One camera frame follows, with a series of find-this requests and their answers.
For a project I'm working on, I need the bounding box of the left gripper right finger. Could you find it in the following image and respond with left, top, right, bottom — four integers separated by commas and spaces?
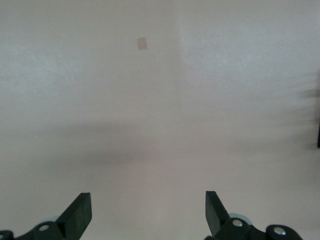
205, 191, 253, 240

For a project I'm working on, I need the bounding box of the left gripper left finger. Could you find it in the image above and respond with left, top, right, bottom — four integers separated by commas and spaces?
24, 192, 93, 240

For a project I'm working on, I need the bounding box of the small brown tape patch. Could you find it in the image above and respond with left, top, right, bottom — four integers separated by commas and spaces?
136, 36, 148, 51

